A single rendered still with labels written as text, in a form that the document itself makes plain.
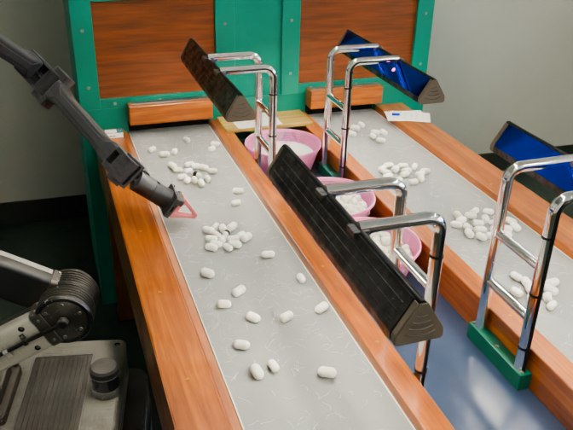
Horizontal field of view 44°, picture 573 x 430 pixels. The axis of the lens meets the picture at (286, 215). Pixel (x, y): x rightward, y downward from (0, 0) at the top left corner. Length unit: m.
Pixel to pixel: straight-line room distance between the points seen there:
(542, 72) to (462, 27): 0.62
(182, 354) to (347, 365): 0.33
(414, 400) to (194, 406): 0.41
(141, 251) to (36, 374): 0.41
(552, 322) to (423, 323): 0.71
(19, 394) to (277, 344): 0.69
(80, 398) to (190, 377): 0.50
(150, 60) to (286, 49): 0.50
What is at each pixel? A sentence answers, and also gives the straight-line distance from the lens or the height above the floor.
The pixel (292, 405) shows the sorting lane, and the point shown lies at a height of 0.74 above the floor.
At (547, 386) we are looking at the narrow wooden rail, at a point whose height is 0.72.
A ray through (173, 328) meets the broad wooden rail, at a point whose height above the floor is 0.76.
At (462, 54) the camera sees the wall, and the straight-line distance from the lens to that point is 4.00.
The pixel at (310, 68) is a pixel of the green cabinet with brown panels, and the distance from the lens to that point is 2.76.
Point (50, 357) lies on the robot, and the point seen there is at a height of 0.47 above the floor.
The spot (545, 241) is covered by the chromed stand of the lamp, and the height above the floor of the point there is 1.02.
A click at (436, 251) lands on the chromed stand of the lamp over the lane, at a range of 1.29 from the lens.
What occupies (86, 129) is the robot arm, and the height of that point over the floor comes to 0.99.
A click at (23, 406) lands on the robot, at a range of 1.86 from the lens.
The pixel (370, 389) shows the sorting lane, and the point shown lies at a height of 0.74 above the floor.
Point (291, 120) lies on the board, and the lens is 2.65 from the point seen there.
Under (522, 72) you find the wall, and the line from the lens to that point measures 4.24.
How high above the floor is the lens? 1.68
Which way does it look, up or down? 27 degrees down
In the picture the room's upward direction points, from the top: 1 degrees clockwise
